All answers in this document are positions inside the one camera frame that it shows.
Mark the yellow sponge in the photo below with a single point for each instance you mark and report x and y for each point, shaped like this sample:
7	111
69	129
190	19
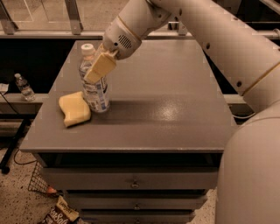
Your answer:
74	108

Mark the bottom grey drawer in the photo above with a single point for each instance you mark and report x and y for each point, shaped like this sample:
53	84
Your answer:
138	217

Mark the grey drawer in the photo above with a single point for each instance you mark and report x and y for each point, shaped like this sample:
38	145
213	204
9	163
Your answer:
138	217
130	178
136	201

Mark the small water bottle on ledge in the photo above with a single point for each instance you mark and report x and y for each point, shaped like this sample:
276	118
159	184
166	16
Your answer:
24	87

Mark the clear plastic water bottle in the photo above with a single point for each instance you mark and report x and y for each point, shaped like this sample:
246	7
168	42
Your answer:
96	95

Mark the top grey drawer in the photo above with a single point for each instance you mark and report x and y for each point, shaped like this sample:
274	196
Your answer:
130	178

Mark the black stand leg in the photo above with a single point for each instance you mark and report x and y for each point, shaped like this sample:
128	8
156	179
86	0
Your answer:
5	169

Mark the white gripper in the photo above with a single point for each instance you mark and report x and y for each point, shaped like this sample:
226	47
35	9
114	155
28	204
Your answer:
119	38

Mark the wire mesh basket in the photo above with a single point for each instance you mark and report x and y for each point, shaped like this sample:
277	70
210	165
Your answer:
37	183

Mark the middle grey drawer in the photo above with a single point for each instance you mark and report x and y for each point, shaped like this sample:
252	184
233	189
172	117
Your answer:
136	201

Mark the snack chip bag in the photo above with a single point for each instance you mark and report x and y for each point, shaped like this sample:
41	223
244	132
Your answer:
61	213

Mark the grey drawer cabinet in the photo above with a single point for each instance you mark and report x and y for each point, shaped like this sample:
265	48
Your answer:
166	111

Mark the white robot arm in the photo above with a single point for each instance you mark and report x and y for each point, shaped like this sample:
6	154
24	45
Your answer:
248	189

